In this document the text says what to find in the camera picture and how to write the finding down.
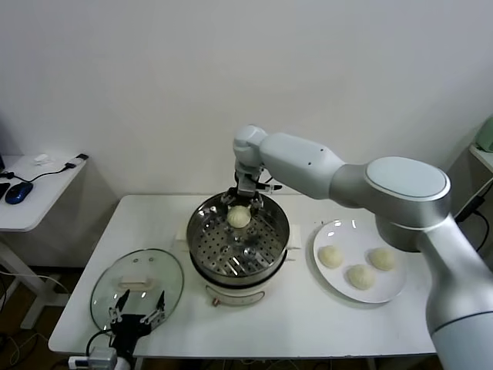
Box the perforated steel steamer basket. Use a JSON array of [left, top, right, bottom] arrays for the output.
[[186, 191, 290, 278]]

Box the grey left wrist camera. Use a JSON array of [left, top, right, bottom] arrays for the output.
[[68, 346, 119, 369]]

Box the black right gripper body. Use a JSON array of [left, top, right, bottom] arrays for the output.
[[234, 172, 260, 198]]

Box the white side desk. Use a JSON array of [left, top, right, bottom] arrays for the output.
[[0, 155, 89, 332]]

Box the pale green appliance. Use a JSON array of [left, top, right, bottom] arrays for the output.
[[477, 116, 493, 153]]

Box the white steamed baozi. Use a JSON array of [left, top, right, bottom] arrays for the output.
[[346, 264, 377, 290], [368, 247, 397, 272], [317, 245, 344, 270], [226, 205, 253, 229]]

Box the white electric cooker base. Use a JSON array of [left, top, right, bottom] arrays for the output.
[[175, 223, 302, 308]]

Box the white round plate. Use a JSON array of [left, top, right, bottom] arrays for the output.
[[311, 219, 408, 305]]

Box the round glass pot lid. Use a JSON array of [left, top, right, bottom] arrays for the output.
[[90, 248, 185, 332]]

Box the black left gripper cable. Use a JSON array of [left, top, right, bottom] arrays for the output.
[[87, 329, 115, 355]]

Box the white desk with appliance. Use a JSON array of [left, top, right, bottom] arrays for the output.
[[468, 144, 493, 173]]

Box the black desk cable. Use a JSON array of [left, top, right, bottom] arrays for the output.
[[0, 163, 76, 185]]

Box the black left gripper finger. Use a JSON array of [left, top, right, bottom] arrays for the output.
[[139, 290, 166, 325], [107, 289, 131, 327]]

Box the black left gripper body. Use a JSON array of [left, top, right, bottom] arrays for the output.
[[109, 314, 153, 356]]

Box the black cable with power adapter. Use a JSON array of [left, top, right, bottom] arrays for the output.
[[454, 196, 490, 255]]

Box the blue computer mouse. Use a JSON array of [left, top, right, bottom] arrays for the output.
[[4, 183, 35, 206]]

